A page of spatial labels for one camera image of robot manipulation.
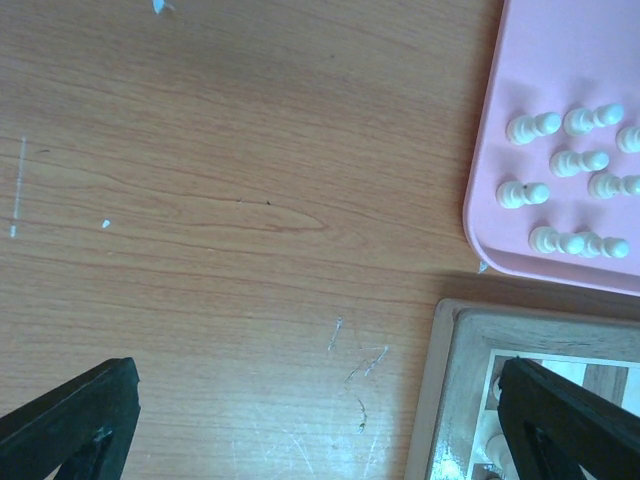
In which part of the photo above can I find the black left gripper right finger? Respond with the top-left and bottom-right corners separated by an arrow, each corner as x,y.
498,357 -> 639,480

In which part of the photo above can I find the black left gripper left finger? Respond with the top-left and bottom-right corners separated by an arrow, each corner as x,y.
1,357 -> 141,479

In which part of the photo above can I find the white chess rook piece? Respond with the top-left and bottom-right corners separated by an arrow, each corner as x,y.
492,376 -> 501,401
485,433 -> 517,478

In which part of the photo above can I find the wooden chess board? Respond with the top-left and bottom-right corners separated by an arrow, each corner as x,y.
405,299 -> 639,479

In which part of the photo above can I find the white chess pawn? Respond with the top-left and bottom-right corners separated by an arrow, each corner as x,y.
496,181 -> 550,209
506,112 -> 562,146
579,232 -> 630,258
529,226 -> 585,255
616,126 -> 640,154
549,150 -> 610,178
563,103 -> 625,136
588,173 -> 640,199

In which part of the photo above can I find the pink plastic tray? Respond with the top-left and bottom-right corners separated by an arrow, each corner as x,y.
463,1 -> 639,295

